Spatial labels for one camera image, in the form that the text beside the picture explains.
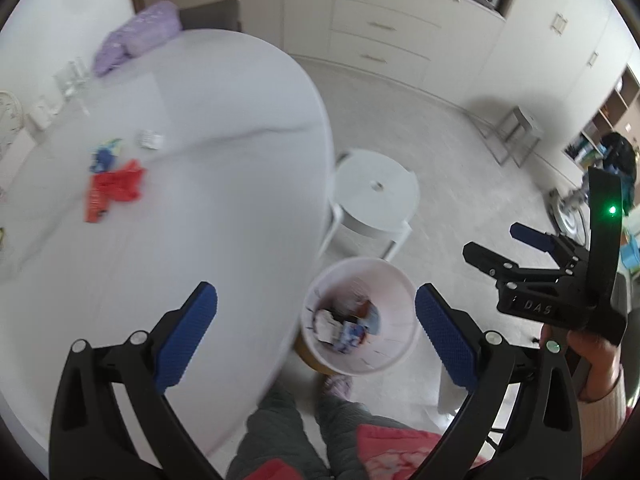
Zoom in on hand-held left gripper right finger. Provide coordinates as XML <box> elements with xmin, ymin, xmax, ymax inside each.
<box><xmin>414</xmin><ymin>282</ymin><xmax>584</xmax><ymax>480</ymax></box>

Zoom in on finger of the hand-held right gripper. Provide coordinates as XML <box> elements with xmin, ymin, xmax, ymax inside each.
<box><xmin>509</xmin><ymin>222</ymin><xmax>577</xmax><ymax>261</ymax></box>
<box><xmin>462</xmin><ymin>241</ymin><xmax>527</xmax><ymax>287</ymax></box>

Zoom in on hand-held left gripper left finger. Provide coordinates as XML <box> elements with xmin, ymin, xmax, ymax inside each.
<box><xmin>48</xmin><ymin>281</ymin><xmax>224</xmax><ymax>480</ymax></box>

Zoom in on white bin with pink liner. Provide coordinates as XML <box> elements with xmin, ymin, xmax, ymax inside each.
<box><xmin>301</xmin><ymin>257</ymin><xmax>421</xmax><ymax>377</ymax></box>

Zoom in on blue and white packet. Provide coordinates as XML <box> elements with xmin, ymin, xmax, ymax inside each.
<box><xmin>335</xmin><ymin>320</ymin><xmax>371</xmax><ymax>356</ymax></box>

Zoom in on white tissue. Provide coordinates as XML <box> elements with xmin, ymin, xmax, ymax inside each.
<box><xmin>312</xmin><ymin>309</ymin><xmax>344</xmax><ymax>346</ymax></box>

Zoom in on person's right forearm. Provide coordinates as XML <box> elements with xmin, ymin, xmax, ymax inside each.
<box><xmin>575</xmin><ymin>367</ymin><xmax>640</xmax><ymax>467</ymax></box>

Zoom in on person's right hand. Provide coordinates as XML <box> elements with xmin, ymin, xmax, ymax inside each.
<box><xmin>540</xmin><ymin>323</ymin><xmax>624</xmax><ymax>402</ymax></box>

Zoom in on grey exercise machine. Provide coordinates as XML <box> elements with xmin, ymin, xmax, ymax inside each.
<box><xmin>547</xmin><ymin>179</ymin><xmax>594</xmax><ymax>242</ymax></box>

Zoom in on person's grey slipper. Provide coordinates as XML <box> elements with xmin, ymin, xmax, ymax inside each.
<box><xmin>322</xmin><ymin>374</ymin><xmax>354</xmax><ymax>402</ymax></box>

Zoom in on person's red quilted jacket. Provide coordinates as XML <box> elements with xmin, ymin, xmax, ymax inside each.
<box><xmin>244</xmin><ymin>422</ymin><xmax>487</xmax><ymax>480</ymax></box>

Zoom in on dark blue bag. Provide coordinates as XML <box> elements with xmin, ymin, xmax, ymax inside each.
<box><xmin>602</xmin><ymin>132</ymin><xmax>639</xmax><ymax>207</ymax></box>

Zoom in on person's grey trouser legs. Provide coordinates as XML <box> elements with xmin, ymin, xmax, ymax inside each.
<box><xmin>224</xmin><ymin>381</ymin><xmax>432</xmax><ymax>480</ymax></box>

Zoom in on white round stool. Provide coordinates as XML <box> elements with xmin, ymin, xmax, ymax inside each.
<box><xmin>327</xmin><ymin>148</ymin><xmax>420</xmax><ymax>261</ymax></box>

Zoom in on red plastic bag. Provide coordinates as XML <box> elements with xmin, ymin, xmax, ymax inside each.
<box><xmin>82</xmin><ymin>158</ymin><xmax>149</xmax><ymax>224</ymax></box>

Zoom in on dark blue snack packet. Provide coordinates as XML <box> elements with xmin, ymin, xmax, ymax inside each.
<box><xmin>89</xmin><ymin>137</ymin><xmax>124</xmax><ymax>174</ymax></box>

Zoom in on small white grey packet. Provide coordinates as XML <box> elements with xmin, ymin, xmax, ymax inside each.
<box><xmin>137</xmin><ymin>129</ymin><xmax>166</xmax><ymax>151</ymax></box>

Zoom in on clear glass container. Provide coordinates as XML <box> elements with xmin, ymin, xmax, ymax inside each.
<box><xmin>27</xmin><ymin>101</ymin><xmax>55</xmax><ymax>131</ymax></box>

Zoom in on clear drinking glass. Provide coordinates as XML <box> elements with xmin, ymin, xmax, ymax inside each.
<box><xmin>72</xmin><ymin>56</ymin><xmax>94</xmax><ymax>86</ymax></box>
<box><xmin>52</xmin><ymin>62</ymin><xmax>81</xmax><ymax>99</ymax></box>

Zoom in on purple backpack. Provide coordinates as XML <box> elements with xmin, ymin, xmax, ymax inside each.
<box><xmin>93</xmin><ymin>0</ymin><xmax>181</xmax><ymax>77</ymax></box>

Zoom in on dark grey chair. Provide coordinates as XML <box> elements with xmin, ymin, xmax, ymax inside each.
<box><xmin>178</xmin><ymin>0</ymin><xmax>242</xmax><ymax>34</ymax></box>

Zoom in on beige wall cabinet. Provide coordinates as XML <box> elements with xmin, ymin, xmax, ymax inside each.
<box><xmin>124</xmin><ymin>0</ymin><xmax>640</xmax><ymax>197</ymax></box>

